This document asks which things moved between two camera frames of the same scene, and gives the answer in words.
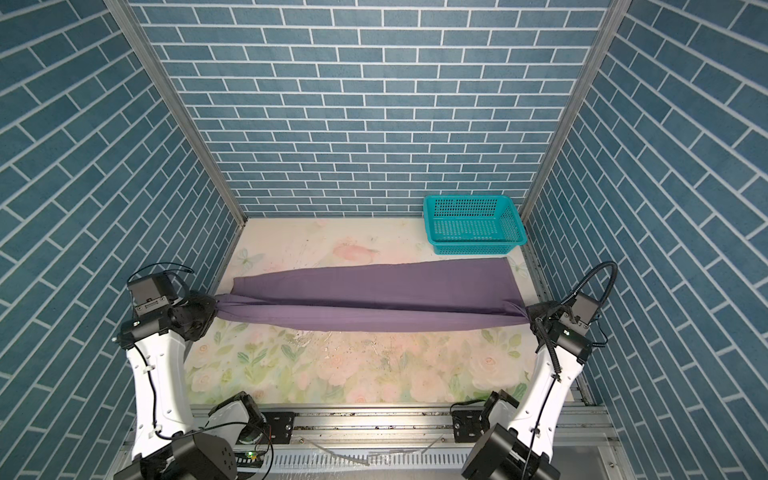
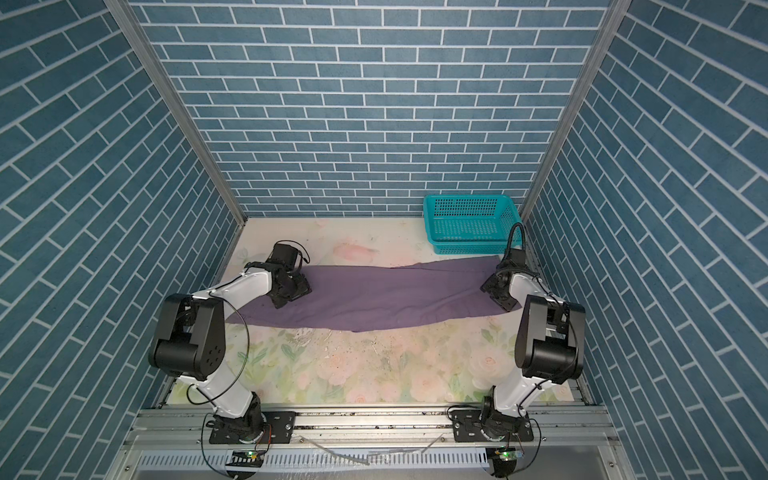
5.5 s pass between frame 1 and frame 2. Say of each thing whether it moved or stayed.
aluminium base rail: stayed
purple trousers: stayed
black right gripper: moved
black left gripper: moved
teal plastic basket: stayed
